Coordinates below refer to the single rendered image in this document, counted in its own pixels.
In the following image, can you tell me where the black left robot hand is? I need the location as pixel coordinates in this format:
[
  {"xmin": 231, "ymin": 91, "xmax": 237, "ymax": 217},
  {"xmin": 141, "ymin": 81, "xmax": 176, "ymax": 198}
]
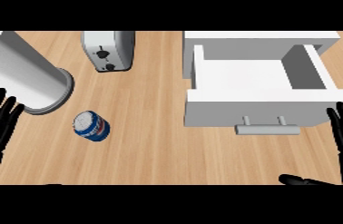
[{"xmin": 0, "ymin": 87, "xmax": 26, "ymax": 164}]

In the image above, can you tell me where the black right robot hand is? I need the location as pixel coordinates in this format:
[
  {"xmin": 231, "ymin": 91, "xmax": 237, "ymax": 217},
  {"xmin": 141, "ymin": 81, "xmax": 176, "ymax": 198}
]
[{"xmin": 278, "ymin": 101, "xmax": 343, "ymax": 186}]

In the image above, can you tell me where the blue soda can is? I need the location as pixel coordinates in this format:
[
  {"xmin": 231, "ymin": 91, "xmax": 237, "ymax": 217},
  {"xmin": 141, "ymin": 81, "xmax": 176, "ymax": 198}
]
[{"xmin": 73, "ymin": 110, "xmax": 111, "ymax": 142}]

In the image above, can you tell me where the white open drawer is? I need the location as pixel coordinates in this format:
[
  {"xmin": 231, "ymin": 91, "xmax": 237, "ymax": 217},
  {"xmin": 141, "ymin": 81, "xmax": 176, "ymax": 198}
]
[{"xmin": 184, "ymin": 44, "xmax": 343, "ymax": 128}]

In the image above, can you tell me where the white drawer cabinet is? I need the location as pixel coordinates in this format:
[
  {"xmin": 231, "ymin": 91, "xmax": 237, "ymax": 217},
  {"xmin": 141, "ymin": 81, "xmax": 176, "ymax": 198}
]
[{"xmin": 181, "ymin": 31, "xmax": 342, "ymax": 81}]

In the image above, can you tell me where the large grey cylindrical pot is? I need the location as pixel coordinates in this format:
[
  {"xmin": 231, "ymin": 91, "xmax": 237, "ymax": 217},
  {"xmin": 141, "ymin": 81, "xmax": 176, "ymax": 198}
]
[{"xmin": 0, "ymin": 31, "xmax": 76, "ymax": 116}]

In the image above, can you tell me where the silver toaster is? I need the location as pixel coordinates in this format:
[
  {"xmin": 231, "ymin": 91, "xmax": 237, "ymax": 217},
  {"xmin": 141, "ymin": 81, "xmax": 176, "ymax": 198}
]
[{"xmin": 80, "ymin": 31, "xmax": 137, "ymax": 73}]

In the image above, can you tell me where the grey drawer handle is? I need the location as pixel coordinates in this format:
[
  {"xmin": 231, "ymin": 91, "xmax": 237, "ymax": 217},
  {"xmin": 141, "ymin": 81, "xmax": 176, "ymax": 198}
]
[{"xmin": 236, "ymin": 115, "xmax": 302, "ymax": 136}]

